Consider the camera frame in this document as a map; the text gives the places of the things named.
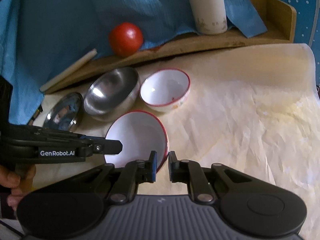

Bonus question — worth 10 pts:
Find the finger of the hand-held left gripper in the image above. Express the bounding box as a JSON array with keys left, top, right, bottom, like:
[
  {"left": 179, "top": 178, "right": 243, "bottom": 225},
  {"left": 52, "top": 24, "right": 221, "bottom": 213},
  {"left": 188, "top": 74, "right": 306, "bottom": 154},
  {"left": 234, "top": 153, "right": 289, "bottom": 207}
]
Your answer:
[
  {"left": 80, "top": 134, "right": 107, "bottom": 142},
  {"left": 76, "top": 139, "right": 123, "bottom": 157}
]

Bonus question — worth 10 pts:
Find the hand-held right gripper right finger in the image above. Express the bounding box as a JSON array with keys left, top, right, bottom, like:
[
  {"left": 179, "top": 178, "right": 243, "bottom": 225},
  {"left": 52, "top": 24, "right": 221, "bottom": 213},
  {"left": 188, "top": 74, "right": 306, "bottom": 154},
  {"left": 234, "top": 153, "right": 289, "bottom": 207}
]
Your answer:
[{"left": 168, "top": 151, "right": 253, "bottom": 203}]

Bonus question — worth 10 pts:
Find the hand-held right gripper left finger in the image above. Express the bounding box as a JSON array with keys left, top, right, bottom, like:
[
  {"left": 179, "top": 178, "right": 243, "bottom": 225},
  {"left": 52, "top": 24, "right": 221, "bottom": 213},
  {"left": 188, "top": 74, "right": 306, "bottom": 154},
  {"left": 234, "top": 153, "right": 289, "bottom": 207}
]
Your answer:
[{"left": 76, "top": 151, "right": 158, "bottom": 203}]

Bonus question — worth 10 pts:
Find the white red-rimmed ceramic bowl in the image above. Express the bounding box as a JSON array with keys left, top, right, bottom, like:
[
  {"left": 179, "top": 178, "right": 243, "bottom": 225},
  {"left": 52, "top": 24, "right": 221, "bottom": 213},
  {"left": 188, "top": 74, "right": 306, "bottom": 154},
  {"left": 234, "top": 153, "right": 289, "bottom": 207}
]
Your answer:
[
  {"left": 104, "top": 110, "right": 169, "bottom": 174},
  {"left": 139, "top": 68, "right": 191, "bottom": 114}
]

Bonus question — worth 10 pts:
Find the shallow steel plate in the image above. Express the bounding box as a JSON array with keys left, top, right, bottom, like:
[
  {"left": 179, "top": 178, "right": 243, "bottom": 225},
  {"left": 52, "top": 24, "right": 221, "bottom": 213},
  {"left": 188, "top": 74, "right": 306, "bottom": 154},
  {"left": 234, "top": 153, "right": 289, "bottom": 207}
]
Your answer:
[{"left": 42, "top": 92, "right": 84, "bottom": 133}]

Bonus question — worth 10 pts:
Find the deep steel bowl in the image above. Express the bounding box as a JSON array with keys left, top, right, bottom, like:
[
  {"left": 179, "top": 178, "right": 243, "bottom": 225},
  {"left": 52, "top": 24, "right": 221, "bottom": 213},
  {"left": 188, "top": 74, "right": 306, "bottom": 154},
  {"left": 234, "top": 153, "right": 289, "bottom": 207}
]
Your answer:
[{"left": 83, "top": 67, "right": 140, "bottom": 122}]

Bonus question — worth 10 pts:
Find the person's left hand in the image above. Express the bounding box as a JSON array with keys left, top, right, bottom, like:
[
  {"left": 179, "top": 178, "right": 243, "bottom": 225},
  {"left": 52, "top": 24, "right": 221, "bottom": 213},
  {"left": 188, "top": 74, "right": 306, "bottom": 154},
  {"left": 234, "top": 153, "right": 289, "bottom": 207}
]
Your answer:
[{"left": 0, "top": 164, "right": 37, "bottom": 209}]

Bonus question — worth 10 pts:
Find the black plastic crate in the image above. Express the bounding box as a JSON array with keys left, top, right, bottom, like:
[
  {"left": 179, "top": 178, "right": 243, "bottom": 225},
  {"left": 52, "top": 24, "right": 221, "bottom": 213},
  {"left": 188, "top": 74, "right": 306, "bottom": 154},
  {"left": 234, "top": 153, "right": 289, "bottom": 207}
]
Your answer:
[{"left": 27, "top": 105, "right": 45, "bottom": 126}]

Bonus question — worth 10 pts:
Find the white rolling pin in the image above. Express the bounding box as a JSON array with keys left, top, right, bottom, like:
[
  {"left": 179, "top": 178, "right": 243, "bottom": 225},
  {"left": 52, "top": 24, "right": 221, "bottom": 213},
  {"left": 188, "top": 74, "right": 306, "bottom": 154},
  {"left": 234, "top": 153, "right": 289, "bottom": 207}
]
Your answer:
[{"left": 39, "top": 49, "right": 98, "bottom": 92}]

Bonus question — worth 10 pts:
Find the cream table cloth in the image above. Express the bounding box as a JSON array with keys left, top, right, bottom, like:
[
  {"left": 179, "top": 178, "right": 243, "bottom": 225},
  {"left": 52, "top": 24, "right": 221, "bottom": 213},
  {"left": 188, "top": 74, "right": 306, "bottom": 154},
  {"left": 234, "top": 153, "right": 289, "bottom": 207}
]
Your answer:
[{"left": 32, "top": 42, "right": 320, "bottom": 240}]

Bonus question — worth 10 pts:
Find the red tomato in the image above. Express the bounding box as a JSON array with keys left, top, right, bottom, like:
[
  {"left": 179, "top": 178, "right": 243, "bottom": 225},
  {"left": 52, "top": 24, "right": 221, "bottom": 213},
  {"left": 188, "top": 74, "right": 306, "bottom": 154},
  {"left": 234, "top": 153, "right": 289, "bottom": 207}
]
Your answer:
[{"left": 108, "top": 22, "right": 144, "bottom": 57}]

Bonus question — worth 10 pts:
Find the light blue hanging shirt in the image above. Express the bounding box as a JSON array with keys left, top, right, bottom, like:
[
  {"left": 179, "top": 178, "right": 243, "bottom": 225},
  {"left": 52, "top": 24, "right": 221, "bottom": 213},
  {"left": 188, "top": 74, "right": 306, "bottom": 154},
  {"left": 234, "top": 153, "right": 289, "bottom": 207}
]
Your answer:
[{"left": 0, "top": 0, "right": 268, "bottom": 127}]

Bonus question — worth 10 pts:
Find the wooden shelf board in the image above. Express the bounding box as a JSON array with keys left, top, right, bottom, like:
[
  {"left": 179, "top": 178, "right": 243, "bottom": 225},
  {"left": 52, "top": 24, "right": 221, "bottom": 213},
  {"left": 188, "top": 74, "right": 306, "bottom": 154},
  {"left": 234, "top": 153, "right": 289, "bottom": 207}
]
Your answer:
[{"left": 44, "top": 0, "right": 297, "bottom": 95}]

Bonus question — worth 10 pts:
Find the white insulated flask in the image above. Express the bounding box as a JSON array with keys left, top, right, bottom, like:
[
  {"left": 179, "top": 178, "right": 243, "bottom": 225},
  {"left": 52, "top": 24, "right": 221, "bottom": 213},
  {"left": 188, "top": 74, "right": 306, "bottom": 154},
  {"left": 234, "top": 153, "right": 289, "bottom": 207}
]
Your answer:
[{"left": 187, "top": 0, "right": 228, "bottom": 35}]

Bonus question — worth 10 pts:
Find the blue polka dot cloth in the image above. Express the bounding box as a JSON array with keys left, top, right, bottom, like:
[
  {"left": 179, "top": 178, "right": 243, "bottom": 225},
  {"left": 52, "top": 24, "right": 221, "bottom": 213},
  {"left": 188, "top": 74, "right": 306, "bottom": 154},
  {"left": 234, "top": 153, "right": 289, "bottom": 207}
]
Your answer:
[{"left": 246, "top": 0, "right": 320, "bottom": 63}]

